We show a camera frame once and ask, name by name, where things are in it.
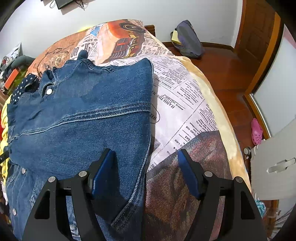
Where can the yellow cartoon blanket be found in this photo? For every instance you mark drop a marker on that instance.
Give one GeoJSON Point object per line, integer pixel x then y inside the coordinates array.
{"type": "Point", "coordinates": [4, 139]}

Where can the grey plush pillow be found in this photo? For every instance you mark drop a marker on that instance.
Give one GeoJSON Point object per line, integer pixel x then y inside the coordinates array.
{"type": "Point", "coordinates": [21, 61]}

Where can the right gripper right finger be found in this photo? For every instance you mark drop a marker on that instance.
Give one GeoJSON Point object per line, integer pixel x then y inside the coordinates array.
{"type": "Point", "coordinates": [241, 218]}

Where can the small black wall monitor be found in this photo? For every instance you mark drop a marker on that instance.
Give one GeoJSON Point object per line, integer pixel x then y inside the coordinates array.
{"type": "Point", "coordinates": [62, 3]}

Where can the navy polka dot garment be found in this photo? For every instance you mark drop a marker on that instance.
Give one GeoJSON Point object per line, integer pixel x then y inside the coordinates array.
{"type": "Point", "coordinates": [28, 84]}

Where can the pink croc slipper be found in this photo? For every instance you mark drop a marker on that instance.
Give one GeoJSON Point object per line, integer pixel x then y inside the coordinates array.
{"type": "Point", "coordinates": [256, 132]}

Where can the dark blue bag on floor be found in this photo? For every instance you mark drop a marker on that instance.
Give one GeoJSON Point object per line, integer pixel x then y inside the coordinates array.
{"type": "Point", "coordinates": [184, 38]}

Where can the blue denim jacket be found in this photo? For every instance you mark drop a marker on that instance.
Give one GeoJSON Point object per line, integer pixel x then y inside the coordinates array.
{"type": "Point", "coordinates": [77, 112]}

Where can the orange shoe box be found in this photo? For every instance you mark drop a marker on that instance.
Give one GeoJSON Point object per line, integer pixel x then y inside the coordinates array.
{"type": "Point", "coordinates": [11, 78]}

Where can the white sliding wardrobe door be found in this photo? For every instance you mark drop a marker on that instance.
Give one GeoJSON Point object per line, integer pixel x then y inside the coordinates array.
{"type": "Point", "coordinates": [275, 96]}

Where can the pile of clutter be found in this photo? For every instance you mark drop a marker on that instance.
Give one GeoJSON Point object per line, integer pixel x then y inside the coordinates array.
{"type": "Point", "coordinates": [7, 60]}

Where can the newspaper print bed quilt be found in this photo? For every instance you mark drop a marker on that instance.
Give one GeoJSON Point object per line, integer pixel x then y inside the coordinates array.
{"type": "Point", "coordinates": [185, 113]}

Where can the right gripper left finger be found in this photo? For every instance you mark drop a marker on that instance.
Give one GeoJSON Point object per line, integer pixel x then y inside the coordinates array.
{"type": "Point", "coordinates": [48, 219]}

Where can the green patterned side cabinet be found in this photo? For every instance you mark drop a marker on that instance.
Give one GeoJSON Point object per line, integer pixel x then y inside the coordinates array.
{"type": "Point", "coordinates": [22, 74]}

